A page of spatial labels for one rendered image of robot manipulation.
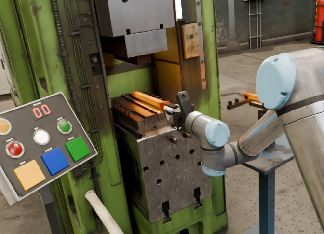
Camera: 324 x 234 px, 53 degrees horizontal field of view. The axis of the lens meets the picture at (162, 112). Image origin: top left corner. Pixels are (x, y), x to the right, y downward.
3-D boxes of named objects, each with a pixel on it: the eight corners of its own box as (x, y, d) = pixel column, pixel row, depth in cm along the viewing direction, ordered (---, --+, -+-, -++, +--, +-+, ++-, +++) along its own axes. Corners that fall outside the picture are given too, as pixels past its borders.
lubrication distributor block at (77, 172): (89, 178, 154) (83, 152, 149) (76, 182, 151) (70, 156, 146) (87, 175, 157) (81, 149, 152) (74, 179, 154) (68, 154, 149)
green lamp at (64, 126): (73, 131, 120) (70, 120, 118) (60, 134, 118) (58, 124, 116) (71, 129, 122) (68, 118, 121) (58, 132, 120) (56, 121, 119)
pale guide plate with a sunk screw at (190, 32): (200, 55, 170) (197, 22, 165) (186, 59, 166) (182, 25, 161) (197, 55, 172) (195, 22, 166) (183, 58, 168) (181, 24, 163)
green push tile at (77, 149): (91, 152, 122) (80, 135, 122) (75, 162, 116) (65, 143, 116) (88, 154, 123) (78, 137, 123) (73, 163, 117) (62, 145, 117)
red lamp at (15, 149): (24, 154, 105) (21, 142, 103) (9, 159, 103) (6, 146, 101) (23, 151, 107) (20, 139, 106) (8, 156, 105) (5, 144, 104)
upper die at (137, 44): (168, 49, 146) (165, 28, 143) (128, 58, 137) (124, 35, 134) (129, 44, 181) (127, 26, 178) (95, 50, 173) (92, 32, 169)
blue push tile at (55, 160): (70, 165, 114) (59, 146, 114) (53, 175, 108) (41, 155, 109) (67, 166, 115) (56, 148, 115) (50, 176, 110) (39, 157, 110)
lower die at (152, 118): (175, 122, 158) (173, 106, 155) (139, 134, 149) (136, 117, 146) (138, 103, 193) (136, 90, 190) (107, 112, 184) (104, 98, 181)
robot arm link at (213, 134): (211, 153, 114) (209, 127, 110) (191, 141, 124) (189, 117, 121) (232, 144, 118) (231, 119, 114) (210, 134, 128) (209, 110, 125)
